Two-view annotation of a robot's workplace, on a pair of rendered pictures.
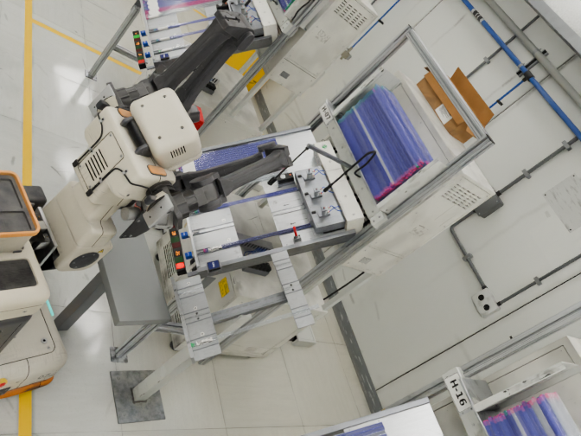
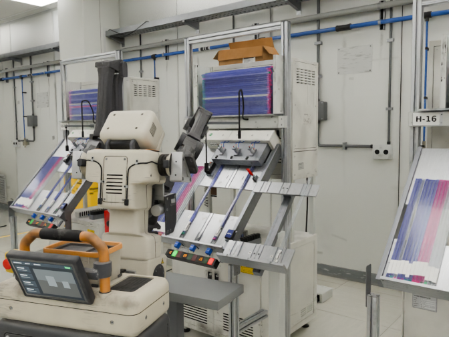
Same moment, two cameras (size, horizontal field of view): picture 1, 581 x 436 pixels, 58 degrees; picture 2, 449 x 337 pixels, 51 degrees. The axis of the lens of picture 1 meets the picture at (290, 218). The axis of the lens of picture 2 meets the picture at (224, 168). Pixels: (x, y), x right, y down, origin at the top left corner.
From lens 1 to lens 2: 99 cm
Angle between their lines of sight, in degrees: 23
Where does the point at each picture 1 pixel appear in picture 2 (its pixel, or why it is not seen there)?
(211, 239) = (210, 231)
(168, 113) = (126, 117)
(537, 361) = (435, 67)
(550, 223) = (358, 80)
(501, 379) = (434, 97)
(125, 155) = (127, 154)
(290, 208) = (232, 174)
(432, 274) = (340, 178)
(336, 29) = (145, 105)
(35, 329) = not seen: outside the picture
